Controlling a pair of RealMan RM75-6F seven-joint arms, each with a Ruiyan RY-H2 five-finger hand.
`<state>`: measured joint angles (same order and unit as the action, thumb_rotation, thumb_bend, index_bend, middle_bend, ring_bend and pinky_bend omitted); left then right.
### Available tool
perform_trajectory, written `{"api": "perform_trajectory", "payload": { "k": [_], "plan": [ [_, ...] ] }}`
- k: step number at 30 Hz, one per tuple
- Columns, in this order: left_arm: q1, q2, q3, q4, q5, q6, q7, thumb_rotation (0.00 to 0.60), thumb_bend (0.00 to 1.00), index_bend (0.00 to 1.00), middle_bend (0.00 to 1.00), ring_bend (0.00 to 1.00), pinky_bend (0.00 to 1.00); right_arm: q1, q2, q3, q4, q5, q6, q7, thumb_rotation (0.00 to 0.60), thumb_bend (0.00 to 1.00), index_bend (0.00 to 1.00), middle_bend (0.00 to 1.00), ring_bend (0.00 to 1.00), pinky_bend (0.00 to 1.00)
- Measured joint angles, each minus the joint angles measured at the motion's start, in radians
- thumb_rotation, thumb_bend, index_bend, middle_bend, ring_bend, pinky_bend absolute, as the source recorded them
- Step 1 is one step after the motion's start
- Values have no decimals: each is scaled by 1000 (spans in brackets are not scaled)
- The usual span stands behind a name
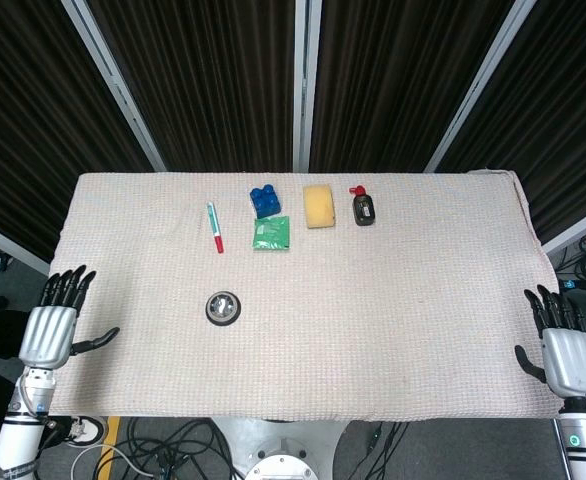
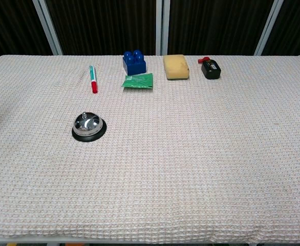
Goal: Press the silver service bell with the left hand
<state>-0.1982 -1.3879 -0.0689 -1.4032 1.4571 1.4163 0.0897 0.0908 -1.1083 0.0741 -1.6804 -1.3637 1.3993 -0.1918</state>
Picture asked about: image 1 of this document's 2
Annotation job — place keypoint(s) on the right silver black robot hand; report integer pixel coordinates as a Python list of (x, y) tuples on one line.
[(570, 361)]

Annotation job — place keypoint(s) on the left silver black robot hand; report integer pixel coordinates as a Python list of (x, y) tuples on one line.
[(49, 331)]

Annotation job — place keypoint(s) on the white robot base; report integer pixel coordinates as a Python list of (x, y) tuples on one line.
[(279, 452)]

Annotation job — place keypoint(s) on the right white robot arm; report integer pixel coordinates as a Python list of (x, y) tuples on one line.
[(585, 440)]

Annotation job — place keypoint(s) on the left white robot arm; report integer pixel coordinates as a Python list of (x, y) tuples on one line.
[(20, 425)]

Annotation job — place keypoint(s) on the black power device green lights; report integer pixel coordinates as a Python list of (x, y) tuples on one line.
[(585, 285)]

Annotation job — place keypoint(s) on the green red marker pen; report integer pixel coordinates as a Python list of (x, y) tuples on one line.
[(215, 227)]

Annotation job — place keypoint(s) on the black ribbed partition panel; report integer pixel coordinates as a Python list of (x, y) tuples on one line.
[(198, 85), (548, 120), (28, 125), (403, 85)]

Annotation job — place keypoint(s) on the green foil sachet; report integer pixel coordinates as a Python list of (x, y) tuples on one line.
[(272, 233)]

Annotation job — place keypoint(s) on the beige woven table cloth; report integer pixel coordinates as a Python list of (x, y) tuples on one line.
[(323, 320)]

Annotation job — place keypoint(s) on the blue toy building block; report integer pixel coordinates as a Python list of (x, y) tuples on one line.
[(266, 201)]

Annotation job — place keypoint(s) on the small black bottle red cap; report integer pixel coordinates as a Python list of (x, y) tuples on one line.
[(363, 207)]

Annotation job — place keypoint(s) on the yellow sponge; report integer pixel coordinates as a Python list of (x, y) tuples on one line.
[(319, 206)]

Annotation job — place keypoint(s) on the grey metal partition post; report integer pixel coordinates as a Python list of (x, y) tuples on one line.
[(115, 85), (305, 85), (478, 85)]

